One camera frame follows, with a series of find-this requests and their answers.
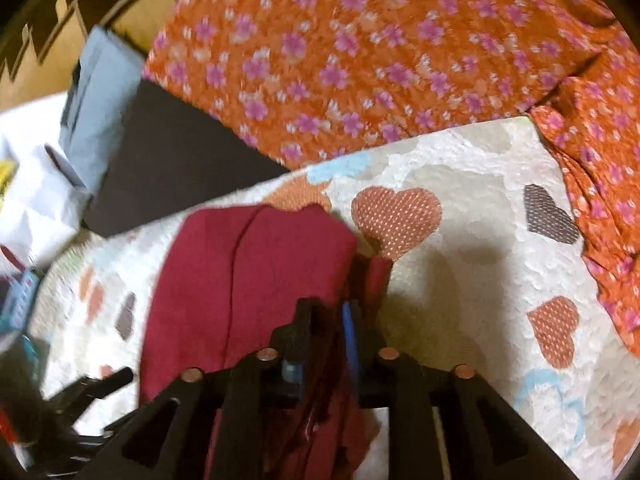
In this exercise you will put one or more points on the yellow star-shaped item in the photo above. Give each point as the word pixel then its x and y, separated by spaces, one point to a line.
pixel 7 172

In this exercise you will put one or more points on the white plastic bag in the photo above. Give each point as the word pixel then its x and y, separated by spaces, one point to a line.
pixel 42 207

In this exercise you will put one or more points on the white heart-patterned quilt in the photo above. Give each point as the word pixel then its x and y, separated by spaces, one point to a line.
pixel 491 268

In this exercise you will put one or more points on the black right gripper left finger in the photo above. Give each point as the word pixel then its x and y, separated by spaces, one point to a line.
pixel 215 425

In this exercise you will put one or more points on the orange floral bedsheet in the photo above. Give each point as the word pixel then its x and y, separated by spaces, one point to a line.
pixel 307 80

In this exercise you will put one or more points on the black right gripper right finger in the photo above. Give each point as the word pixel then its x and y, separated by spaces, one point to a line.
pixel 442 424

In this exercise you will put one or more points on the teal patterned box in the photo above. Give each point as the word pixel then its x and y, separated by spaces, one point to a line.
pixel 18 293

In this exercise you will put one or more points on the black folded cloth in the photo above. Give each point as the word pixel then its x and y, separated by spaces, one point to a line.
pixel 172 156

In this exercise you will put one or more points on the maroon red garment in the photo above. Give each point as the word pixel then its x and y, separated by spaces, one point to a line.
pixel 234 275

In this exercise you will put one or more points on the light blue folded cloth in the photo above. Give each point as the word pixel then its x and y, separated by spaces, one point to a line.
pixel 104 83

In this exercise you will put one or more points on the wooden staircase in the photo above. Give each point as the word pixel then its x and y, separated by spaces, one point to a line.
pixel 41 43

